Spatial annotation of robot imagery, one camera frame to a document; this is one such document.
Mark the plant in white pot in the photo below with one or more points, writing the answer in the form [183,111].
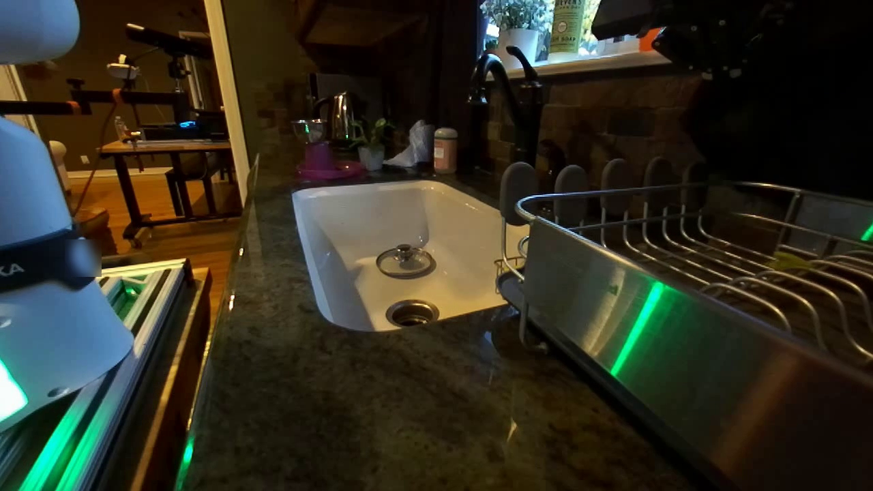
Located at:
[514,28]

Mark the metal sink strainer lid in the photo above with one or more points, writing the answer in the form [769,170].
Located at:
[405,264]

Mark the dark bronze faucet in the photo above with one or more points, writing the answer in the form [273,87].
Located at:
[523,111]

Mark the robot mount platform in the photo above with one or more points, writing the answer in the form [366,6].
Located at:
[136,364]

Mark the black camera tripod rig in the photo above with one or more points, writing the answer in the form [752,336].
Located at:
[186,84]

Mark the green leafy houseplant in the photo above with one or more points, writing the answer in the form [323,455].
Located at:
[374,145]

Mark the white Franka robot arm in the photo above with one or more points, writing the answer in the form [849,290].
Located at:
[44,319]

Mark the purple plastic item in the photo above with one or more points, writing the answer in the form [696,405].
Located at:
[329,166]

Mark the metal sink drain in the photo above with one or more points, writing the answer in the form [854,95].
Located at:
[413,312]

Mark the white ceramic sink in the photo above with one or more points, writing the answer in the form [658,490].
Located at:
[364,227]

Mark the white window frame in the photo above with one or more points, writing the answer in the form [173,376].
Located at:
[589,64]

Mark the wooden side table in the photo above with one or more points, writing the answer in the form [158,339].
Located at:
[173,145]

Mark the white striped cloth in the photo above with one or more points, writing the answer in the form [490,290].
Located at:
[413,145]

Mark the soap bottle with green label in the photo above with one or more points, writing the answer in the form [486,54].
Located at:
[565,23]

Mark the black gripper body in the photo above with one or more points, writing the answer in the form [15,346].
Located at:
[622,19]

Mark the orange-lidded spice jar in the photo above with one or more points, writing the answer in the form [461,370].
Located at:
[446,151]

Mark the orange plastic cup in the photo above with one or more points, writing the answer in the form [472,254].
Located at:
[651,40]

